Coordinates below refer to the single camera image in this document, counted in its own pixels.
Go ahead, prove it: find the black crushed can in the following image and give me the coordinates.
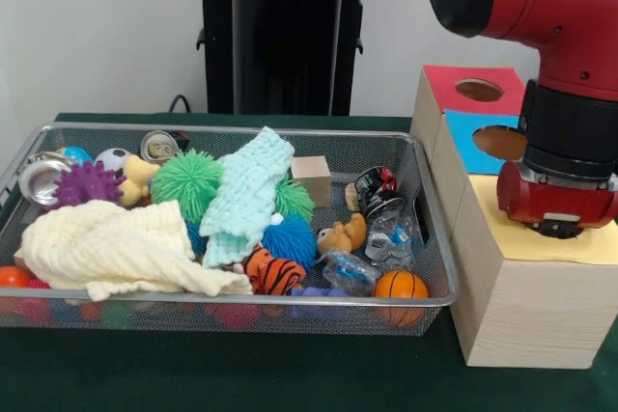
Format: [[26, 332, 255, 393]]
[[354, 166, 407, 215]]

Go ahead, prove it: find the orange striped tiger plush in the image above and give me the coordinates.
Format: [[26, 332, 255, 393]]
[[240, 245, 308, 296]]

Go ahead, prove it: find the small wooden cube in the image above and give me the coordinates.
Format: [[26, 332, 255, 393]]
[[290, 155, 333, 208]]

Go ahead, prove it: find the dark green tablecloth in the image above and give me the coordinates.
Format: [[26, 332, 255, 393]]
[[0, 112, 618, 412]]

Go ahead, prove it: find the wooden box with three holes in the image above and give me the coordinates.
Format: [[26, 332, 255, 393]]
[[409, 64, 618, 370]]

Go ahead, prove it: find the metal mesh bin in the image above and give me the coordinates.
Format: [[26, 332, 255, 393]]
[[0, 122, 461, 339]]

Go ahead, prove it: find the orange basketball toy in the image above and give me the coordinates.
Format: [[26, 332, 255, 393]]
[[374, 269, 430, 326]]

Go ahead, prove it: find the cream waffle cloth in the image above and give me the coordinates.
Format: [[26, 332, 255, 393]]
[[21, 198, 255, 301]]

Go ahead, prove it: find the blue spiky ball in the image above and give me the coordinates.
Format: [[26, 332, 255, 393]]
[[262, 213, 318, 268]]

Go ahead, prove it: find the green spiky ball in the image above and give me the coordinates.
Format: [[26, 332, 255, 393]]
[[150, 149, 223, 218]]

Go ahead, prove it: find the light blue waffle cloth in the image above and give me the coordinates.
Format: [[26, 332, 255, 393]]
[[198, 125, 295, 269]]

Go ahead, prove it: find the purple spiky ball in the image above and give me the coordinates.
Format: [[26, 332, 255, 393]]
[[52, 160, 127, 206]]

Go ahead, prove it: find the yellow duck toy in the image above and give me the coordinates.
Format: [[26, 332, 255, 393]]
[[118, 154, 160, 208]]

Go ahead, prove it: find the silver metal can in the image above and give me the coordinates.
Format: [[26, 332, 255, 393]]
[[19, 151, 73, 206]]

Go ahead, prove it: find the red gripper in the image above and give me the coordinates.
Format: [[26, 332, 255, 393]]
[[496, 160, 618, 231]]

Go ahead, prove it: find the black cable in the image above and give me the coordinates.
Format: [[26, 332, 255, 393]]
[[167, 93, 210, 115]]

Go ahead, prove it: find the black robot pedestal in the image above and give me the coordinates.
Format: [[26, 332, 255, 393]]
[[186, 0, 387, 118]]

